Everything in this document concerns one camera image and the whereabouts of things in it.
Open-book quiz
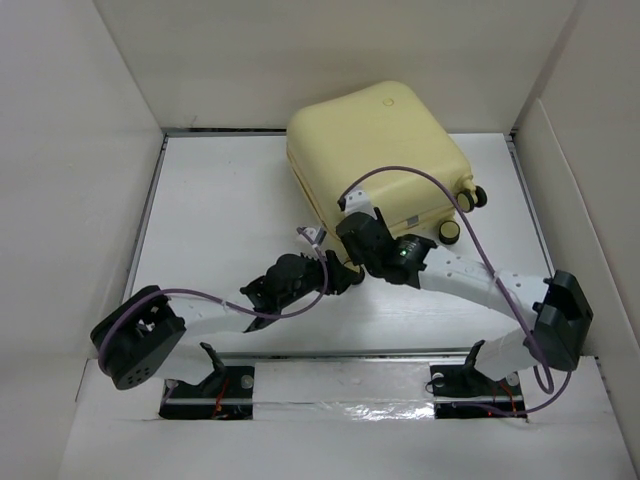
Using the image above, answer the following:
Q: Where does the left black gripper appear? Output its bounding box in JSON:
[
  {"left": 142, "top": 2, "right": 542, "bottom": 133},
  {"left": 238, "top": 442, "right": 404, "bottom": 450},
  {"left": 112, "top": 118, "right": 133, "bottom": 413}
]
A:
[{"left": 277, "top": 245, "right": 355, "bottom": 309}]

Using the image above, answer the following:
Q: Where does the yellow hard-shell suitcase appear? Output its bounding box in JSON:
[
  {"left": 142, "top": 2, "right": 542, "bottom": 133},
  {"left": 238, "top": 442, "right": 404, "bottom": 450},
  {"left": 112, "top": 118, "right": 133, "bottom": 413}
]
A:
[{"left": 286, "top": 81, "right": 487, "bottom": 263}]

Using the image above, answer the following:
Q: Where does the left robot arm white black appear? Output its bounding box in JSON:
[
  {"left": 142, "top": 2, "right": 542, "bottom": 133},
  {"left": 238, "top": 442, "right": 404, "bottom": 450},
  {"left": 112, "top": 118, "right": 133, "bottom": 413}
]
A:
[{"left": 90, "top": 250, "right": 364, "bottom": 390}]

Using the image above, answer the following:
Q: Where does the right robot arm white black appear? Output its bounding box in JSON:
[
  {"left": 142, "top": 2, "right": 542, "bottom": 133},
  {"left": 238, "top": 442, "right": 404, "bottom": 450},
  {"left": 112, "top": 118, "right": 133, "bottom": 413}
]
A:
[{"left": 336, "top": 212, "right": 593, "bottom": 393}]

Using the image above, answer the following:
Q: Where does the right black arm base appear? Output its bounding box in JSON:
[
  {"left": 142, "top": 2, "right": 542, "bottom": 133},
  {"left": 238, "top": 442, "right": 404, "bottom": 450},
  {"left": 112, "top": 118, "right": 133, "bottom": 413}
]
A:
[{"left": 425, "top": 340, "right": 528, "bottom": 419}]

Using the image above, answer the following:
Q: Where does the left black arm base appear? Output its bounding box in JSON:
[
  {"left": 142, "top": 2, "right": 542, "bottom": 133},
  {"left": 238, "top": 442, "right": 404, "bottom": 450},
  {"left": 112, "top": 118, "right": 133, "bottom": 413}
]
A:
[{"left": 159, "top": 342, "right": 255, "bottom": 421}]

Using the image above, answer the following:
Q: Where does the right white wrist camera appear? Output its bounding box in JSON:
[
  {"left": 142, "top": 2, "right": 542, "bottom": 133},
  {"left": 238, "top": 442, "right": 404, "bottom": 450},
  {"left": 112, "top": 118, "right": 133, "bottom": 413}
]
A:
[{"left": 338, "top": 187, "right": 376, "bottom": 217}]

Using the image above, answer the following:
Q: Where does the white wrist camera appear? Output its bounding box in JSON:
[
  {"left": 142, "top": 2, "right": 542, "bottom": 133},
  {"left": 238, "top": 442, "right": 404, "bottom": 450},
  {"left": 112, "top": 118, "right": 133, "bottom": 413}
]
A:
[
  {"left": 338, "top": 187, "right": 376, "bottom": 217},
  {"left": 296, "top": 226, "right": 326, "bottom": 256}
]

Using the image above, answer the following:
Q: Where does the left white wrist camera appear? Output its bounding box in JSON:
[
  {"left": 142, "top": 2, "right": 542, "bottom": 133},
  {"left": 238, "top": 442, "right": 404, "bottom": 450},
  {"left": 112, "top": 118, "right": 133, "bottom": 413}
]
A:
[{"left": 296, "top": 226, "right": 326, "bottom": 256}]

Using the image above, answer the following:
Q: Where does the silver aluminium rail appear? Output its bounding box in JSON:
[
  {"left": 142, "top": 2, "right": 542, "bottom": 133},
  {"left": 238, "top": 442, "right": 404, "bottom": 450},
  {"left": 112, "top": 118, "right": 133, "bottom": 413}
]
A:
[{"left": 99, "top": 349, "right": 581, "bottom": 362}]

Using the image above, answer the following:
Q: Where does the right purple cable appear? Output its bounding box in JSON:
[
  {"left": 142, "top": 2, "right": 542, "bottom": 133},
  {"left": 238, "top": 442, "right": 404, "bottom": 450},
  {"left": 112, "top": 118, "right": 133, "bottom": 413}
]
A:
[{"left": 339, "top": 167, "right": 574, "bottom": 415}]

